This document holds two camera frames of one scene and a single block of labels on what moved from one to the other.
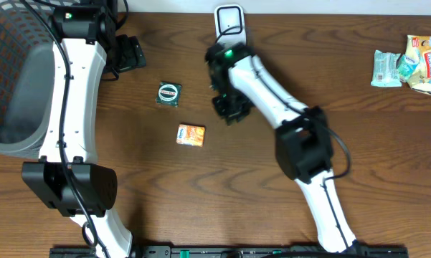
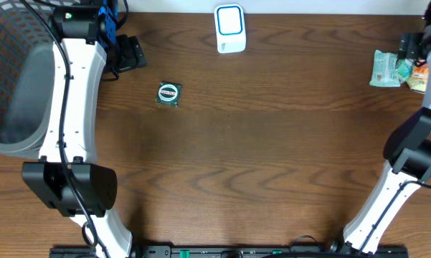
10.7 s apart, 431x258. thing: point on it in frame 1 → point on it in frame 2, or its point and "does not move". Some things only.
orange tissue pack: [191, 135] → [419, 76]
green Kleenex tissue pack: [406, 66] does not move
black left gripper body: [130, 54] does not move
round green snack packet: [168, 94] does not move
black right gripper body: [231, 103] → [414, 42]
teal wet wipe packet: [385, 72] does not move
